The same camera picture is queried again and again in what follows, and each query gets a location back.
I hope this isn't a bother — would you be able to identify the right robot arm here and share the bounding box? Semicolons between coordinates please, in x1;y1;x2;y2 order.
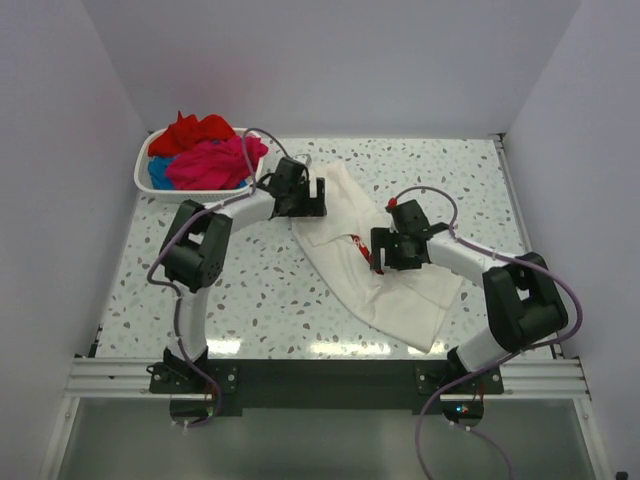
370;198;568;393

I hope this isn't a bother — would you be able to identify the blue t shirt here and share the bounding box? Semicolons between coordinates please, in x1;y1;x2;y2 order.
147;156;176;191

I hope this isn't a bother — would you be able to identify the magenta t shirt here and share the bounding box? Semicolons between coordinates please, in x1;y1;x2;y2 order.
165;135;269;191

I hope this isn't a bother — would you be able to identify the white t shirt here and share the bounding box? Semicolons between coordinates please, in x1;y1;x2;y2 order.
292;162;462;352

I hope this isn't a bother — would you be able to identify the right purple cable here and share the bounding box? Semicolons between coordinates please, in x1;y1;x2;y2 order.
394;185;585;480

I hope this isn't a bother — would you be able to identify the purple cable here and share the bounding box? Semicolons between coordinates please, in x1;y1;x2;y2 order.
394;185;585;480
146;127;296;429

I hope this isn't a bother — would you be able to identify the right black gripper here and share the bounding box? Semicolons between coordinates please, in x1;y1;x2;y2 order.
368;228;420;272

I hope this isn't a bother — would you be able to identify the red t shirt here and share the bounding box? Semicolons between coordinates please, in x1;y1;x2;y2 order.
147;112;235;158

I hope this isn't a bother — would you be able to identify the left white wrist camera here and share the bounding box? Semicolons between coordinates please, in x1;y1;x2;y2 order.
294;154;312;177

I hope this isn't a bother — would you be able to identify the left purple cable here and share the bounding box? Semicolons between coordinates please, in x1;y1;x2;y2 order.
146;127;296;429

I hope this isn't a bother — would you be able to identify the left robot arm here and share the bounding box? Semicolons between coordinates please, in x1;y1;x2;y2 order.
147;157;327;392

